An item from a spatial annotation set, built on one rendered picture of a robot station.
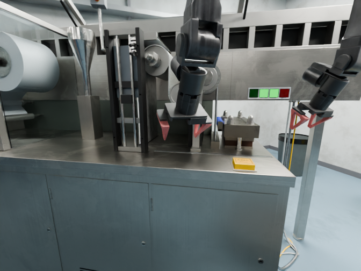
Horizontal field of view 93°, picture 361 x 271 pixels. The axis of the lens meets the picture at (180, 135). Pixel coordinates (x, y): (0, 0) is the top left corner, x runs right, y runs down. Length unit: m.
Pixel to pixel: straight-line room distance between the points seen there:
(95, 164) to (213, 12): 0.65
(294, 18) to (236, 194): 1.06
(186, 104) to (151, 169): 0.34
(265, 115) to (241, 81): 3.10
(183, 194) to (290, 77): 0.96
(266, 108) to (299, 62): 3.02
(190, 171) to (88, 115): 0.77
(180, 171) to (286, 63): 0.95
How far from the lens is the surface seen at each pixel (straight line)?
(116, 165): 0.73
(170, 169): 0.66
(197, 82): 0.40
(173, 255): 0.92
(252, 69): 1.24
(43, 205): 1.10
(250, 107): 3.98
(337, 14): 1.46
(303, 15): 1.39
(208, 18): 0.39
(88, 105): 1.19
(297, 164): 3.11
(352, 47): 0.73
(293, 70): 1.31
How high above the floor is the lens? 1.15
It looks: 12 degrees down
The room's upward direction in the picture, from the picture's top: straight up
